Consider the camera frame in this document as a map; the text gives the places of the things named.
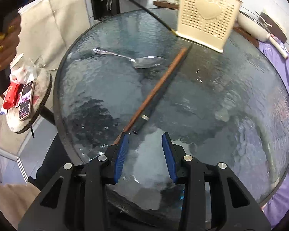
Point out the brown chopstick under spoon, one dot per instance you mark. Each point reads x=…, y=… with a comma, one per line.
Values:
x=175, y=63

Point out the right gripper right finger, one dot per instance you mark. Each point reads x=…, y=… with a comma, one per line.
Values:
x=170, y=156

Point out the beige curtain cloth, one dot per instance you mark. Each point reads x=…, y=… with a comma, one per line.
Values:
x=49, y=27

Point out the round cushioned stool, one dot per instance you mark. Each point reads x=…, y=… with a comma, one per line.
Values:
x=41, y=94

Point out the grey water dispenser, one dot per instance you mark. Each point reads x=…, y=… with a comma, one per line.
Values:
x=99, y=10

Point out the clear plastic bag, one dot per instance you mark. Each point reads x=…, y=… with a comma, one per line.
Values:
x=23, y=70

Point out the smartphone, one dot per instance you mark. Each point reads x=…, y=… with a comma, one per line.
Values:
x=26, y=101

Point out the white pan with lid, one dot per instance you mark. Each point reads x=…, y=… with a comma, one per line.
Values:
x=255, y=29

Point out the black gold-tipped chopstick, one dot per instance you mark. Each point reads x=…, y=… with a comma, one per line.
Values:
x=154, y=16

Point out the round glass table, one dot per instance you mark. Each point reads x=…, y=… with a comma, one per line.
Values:
x=230, y=107

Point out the black short chopstick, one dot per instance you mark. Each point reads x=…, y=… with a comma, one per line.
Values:
x=149, y=110

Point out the person left hand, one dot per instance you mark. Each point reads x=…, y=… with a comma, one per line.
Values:
x=9, y=42

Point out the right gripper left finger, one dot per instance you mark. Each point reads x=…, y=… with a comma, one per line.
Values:
x=120, y=156

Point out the cream plastic utensil holder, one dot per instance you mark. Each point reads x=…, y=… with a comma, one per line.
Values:
x=207, y=22

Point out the red packet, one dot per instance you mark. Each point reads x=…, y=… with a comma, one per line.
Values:
x=11, y=96

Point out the silver metal spoon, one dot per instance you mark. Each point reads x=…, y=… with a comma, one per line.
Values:
x=138, y=63

